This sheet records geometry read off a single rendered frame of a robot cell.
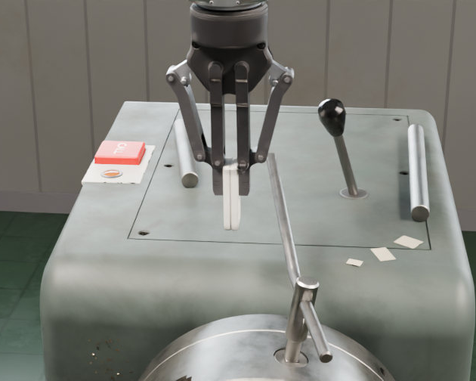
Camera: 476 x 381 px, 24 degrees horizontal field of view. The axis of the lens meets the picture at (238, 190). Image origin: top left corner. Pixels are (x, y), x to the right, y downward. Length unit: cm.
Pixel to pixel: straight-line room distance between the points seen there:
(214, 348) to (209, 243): 18
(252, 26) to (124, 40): 305
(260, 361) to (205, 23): 33
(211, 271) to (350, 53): 285
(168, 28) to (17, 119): 70
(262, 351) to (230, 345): 4
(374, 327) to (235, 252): 18
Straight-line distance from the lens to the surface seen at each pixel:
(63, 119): 424
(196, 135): 111
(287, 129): 160
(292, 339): 106
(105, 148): 150
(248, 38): 105
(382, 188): 141
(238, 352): 109
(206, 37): 105
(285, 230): 113
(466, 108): 410
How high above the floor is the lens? 181
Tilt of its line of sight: 24 degrees down
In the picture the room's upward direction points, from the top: straight up
